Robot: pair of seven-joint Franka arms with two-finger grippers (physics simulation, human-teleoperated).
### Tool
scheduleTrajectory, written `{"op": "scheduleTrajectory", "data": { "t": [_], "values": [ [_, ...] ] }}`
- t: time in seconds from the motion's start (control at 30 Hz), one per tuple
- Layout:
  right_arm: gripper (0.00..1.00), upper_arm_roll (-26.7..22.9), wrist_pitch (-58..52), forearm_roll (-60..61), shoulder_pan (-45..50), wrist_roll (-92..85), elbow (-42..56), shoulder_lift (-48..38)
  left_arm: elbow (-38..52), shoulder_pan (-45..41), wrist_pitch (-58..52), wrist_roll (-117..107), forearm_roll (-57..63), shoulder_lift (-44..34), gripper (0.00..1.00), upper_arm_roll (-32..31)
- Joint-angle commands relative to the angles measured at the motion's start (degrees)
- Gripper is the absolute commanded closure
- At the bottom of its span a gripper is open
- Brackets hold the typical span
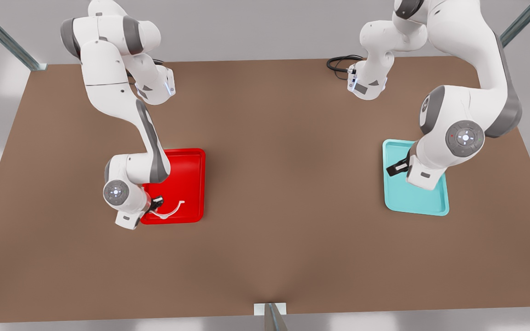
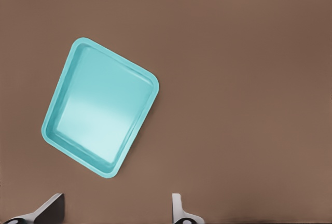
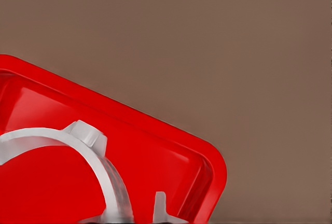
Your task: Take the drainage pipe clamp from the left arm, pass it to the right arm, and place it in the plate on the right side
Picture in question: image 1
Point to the teal plastic tray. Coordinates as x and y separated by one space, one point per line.
407 197

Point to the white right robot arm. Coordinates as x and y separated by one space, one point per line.
108 78

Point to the white drainage pipe clamp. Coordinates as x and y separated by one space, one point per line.
171 212

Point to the red plastic tray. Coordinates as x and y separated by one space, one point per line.
187 179

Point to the silver frame post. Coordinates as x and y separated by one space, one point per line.
2 34
272 317
522 20

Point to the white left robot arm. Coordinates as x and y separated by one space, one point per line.
472 50

